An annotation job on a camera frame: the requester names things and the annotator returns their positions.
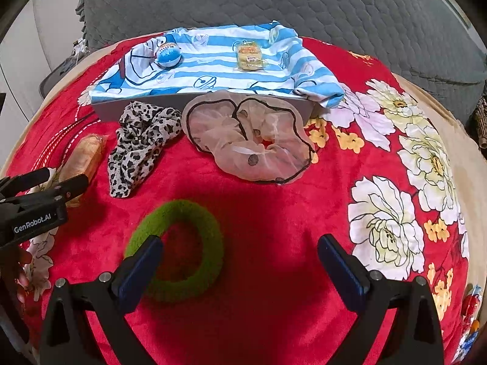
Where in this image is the red white snack packet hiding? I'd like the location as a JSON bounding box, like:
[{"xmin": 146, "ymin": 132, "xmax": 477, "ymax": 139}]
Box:
[{"xmin": 462, "ymin": 285, "xmax": 481, "ymax": 328}]

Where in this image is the beige sheer scrunchie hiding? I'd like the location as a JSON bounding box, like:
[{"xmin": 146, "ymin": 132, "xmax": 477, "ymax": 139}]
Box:
[{"xmin": 182, "ymin": 90, "xmax": 317, "ymax": 185}]

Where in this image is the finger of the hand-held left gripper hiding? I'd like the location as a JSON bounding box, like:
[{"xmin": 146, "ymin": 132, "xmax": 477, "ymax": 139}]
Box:
[
  {"xmin": 21, "ymin": 174, "xmax": 89, "ymax": 208},
  {"xmin": 0, "ymin": 168, "xmax": 52, "ymax": 198}
]

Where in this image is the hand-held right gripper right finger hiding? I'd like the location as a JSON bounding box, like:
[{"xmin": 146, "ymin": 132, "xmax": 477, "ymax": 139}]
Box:
[{"xmin": 317, "ymin": 235, "xmax": 445, "ymax": 365}]

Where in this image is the person's left hand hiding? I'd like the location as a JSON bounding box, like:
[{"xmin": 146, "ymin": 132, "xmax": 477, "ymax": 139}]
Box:
[{"xmin": 8, "ymin": 247, "xmax": 34, "ymax": 305}]

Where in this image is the white wardrobe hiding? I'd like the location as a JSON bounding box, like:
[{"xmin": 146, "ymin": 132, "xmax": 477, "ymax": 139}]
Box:
[{"xmin": 0, "ymin": 0, "xmax": 86, "ymax": 168}]

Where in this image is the grey box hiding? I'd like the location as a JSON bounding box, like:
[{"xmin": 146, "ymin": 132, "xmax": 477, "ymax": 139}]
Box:
[{"xmin": 91, "ymin": 91, "xmax": 316, "ymax": 122}]

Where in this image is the leopard print scrunchie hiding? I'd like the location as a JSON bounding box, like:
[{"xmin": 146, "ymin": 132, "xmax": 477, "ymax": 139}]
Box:
[{"xmin": 107, "ymin": 101, "xmax": 183, "ymax": 199}]

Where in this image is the orange snack packet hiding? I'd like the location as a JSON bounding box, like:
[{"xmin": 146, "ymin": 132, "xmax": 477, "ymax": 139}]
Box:
[{"xmin": 63, "ymin": 133, "xmax": 109, "ymax": 208}]

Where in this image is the pile of clothes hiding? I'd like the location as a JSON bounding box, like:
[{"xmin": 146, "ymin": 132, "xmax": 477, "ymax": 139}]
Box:
[{"xmin": 472, "ymin": 97, "xmax": 487, "ymax": 141}]

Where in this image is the red floral blanket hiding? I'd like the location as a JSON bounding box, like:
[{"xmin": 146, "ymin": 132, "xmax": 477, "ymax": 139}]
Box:
[{"xmin": 2, "ymin": 36, "xmax": 474, "ymax": 365}]

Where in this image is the grey quilted pillow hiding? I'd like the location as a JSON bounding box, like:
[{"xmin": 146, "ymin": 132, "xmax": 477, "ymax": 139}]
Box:
[{"xmin": 74, "ymin": 0, "xmax": 487, "ymax": 111}]

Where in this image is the grey chair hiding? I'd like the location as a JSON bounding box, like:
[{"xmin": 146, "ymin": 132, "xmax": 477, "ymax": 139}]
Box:
[{"xmin": 38, "ymin": 55, "xmax": 82, "ymax": 97}]

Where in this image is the green fuzzy scrunchie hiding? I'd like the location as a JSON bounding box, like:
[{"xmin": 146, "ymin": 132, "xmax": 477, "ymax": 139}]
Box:
[{"xmin": 125, "ymin": 200, "xmax": 224, "ymax": 304}]

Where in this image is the blue striped cartoon cloth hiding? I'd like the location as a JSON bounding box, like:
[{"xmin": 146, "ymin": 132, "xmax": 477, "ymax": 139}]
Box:
[{"xmin": 89, "ymin": 21, "xmax": 345, "ymax": 109}]

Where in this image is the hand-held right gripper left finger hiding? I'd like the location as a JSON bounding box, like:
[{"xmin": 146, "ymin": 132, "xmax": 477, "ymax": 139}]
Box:
[{"xmin": 40, "ymin": 235, "xmax": 164, "ymax": 365}]

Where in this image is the yellow cake snack packet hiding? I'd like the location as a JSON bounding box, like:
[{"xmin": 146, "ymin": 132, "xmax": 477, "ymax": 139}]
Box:
[{"xmin": 233, "ymin": 40, "xmax": 267, "ymax": 72}]

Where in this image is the blue white egg toy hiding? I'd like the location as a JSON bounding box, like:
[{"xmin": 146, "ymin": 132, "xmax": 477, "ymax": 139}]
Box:
[{"xmin": 156, "ymin": 42, "xmax": 182, "ymax": 69}]

